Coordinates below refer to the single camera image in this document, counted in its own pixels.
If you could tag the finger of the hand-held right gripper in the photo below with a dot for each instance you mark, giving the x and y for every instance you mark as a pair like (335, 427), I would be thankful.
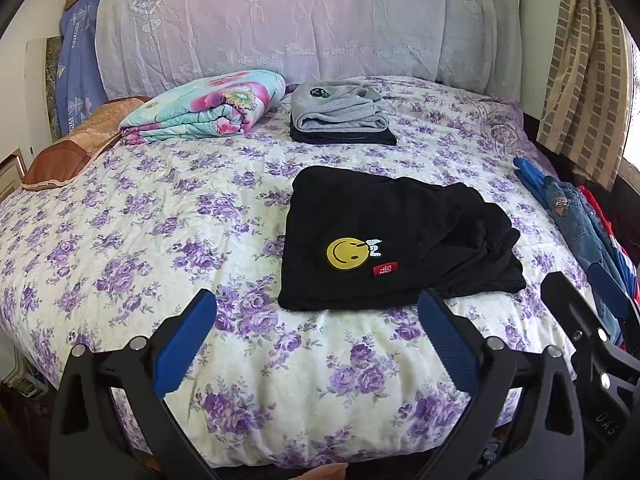
(565, 300)
(607, 285)

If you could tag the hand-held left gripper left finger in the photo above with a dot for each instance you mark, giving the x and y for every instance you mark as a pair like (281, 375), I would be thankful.
(185, 345)

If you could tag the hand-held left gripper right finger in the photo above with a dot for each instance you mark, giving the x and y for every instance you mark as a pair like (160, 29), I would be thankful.
(450, 345)

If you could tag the black pants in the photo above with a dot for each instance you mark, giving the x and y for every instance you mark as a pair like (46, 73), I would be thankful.
(400, 225)

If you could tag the dark navy folded pants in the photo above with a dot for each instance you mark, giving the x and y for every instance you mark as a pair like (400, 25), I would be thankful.
(350, 139)

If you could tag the grey folded pants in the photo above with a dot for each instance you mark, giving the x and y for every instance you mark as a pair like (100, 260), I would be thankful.
(335, 107)

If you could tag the person's left hand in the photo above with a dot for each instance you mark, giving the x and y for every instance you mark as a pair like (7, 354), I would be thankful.
(325, 472)

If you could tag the red and blue striped garment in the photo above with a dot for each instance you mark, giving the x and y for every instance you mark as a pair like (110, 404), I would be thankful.
(612, 240)

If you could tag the blue denim jeans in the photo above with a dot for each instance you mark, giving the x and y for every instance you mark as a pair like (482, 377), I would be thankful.
(570, 215)

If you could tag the bed with purple floral sheet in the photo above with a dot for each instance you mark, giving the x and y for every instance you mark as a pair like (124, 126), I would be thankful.
(150, 220)

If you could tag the bright blue garment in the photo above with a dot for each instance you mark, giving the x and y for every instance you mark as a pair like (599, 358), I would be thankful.
(527, 172)

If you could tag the beige brick-pattern curtain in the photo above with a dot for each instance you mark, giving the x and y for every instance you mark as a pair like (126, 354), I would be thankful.
(580, 85)

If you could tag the brown pillow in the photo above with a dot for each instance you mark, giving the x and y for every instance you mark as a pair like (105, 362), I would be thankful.
(75, 145)

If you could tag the floral folded blanket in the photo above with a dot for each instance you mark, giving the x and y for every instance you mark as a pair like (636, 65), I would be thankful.
(200, 110)

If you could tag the marbled picture board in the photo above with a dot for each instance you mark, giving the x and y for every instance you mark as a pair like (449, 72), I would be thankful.
(50, 90)

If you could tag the blue patterned cloth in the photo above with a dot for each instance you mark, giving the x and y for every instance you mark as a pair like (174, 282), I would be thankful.
(77, 60)

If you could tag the lavender lace covered headboard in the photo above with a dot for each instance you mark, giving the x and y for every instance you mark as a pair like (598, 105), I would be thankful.
(300, 20)

